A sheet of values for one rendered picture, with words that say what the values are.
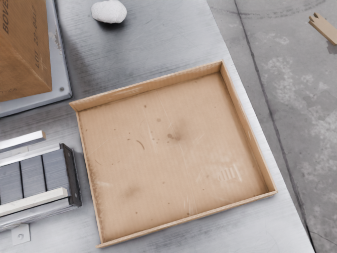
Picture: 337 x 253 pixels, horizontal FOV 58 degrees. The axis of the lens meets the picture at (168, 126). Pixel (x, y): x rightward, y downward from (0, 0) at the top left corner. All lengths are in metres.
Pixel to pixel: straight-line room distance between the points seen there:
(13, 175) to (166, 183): 0.26
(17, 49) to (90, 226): 0.31
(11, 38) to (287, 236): 0.53
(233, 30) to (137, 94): 1.21
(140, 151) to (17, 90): 0.26
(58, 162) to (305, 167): 1.17
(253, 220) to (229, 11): 1.43
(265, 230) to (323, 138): 1.06
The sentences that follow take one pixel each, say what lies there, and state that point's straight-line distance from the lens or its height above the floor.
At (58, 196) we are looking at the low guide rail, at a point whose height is 0.91.
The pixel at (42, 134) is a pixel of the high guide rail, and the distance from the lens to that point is 0.48.
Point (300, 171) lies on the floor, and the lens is 1.49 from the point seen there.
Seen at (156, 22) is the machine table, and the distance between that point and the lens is 0.70.
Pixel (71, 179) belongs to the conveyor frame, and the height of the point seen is 0.86.
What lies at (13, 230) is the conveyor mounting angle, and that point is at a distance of 0.61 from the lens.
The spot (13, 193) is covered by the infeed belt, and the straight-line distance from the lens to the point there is 0.57.
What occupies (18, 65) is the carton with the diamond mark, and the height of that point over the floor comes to 0.95.
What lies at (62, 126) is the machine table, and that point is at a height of 0.83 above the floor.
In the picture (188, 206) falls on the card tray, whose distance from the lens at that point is 0.54.
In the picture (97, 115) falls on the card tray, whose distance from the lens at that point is 0.61.
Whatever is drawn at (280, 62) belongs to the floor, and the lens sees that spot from 1.68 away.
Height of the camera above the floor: 1.37
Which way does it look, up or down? 69 degrees down
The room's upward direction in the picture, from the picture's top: 10 degrees counter-clockwise
